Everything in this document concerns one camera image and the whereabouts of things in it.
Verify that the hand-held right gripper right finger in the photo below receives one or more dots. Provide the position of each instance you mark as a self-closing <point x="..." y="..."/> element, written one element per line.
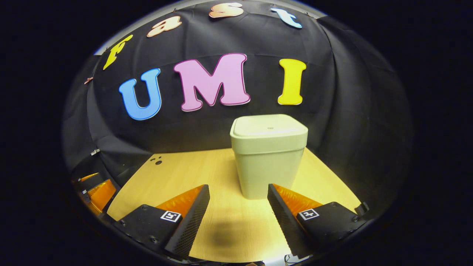
<point x="282" y="218"/>

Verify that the black backdrop cloth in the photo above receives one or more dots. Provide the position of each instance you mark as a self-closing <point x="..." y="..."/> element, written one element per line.
<point x="351" y="111"/>

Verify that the copper metal clip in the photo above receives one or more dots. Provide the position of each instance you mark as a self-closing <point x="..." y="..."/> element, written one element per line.
<point x="88" y="80"/>

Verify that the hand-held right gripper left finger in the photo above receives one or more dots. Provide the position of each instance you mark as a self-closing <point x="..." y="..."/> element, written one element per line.
<point x="192" y="218"/>

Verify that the silver metal clip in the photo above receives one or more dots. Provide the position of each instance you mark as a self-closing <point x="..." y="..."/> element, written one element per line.
<point x="95" y="152"/>

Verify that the wooden desktop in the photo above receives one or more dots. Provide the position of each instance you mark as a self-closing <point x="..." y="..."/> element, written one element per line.
<point x="221" y="177"/>

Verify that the green desktop garbage bin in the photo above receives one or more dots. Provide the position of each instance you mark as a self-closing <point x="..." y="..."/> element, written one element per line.
<point x="268" y="159"/>

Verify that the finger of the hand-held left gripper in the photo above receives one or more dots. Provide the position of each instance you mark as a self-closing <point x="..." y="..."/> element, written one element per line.
<point x="90" y="178"/>
<point x="103" y="194"/>

